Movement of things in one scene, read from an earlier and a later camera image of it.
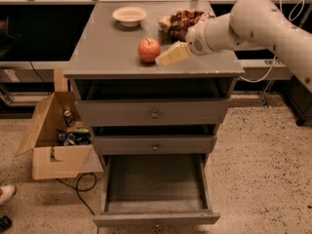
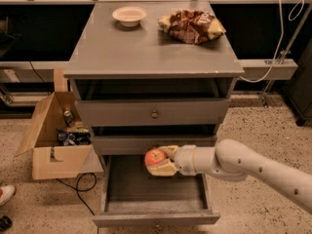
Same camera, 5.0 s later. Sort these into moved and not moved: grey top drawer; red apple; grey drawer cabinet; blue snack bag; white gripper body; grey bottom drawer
Moved: white gripper body; red apple
Not moved: grey drawer cabinet; grey bottom drawer; grey top drawer; blue snack bag
